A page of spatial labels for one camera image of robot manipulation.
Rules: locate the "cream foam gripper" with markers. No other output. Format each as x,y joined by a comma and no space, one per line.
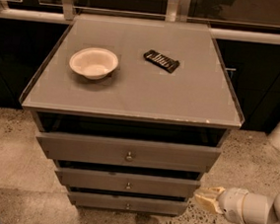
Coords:
231,203

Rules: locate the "grey bottom drawer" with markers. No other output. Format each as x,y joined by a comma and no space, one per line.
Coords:
128,203

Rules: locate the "grey drawer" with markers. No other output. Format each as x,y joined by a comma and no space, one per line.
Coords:
128,203
127,182
124,152

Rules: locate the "grey drawer cabinet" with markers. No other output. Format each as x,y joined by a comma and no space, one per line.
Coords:
195,105

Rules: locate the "grey middle drawer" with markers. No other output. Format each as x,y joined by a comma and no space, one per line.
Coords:
127,182

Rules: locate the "grey top drawer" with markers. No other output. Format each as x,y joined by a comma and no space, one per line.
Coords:
124,152

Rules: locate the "white paper bowl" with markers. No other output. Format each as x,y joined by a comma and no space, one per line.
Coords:
93,63

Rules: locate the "metal window railing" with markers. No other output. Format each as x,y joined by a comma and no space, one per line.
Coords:
240,20

